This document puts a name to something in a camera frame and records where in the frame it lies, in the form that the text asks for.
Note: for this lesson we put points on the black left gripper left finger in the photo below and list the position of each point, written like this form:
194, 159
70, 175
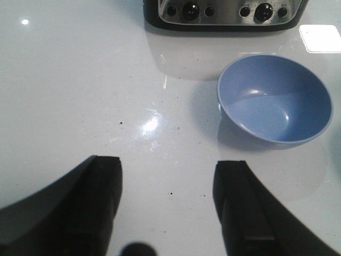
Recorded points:
72, 216

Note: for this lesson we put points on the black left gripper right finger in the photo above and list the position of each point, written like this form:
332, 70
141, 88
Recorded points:
253, 221

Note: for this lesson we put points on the blue bowl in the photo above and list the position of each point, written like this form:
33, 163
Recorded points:
273, 102

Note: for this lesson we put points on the black and steel toaster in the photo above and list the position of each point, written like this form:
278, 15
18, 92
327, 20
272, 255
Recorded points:
225, 15

